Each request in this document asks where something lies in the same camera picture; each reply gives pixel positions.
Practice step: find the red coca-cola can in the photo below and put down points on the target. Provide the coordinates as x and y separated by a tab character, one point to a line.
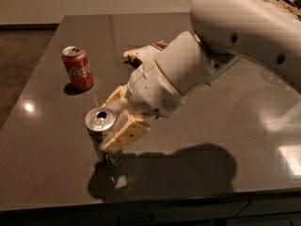
77	67

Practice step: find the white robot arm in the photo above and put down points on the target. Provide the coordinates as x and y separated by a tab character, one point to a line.
258	30

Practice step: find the brown white snack bag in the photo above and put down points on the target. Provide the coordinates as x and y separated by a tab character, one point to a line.
138	56

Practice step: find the silver redbull can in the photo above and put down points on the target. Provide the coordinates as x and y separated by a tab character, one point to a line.
99	121

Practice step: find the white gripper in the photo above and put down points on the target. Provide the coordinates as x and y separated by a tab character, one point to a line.
151	88

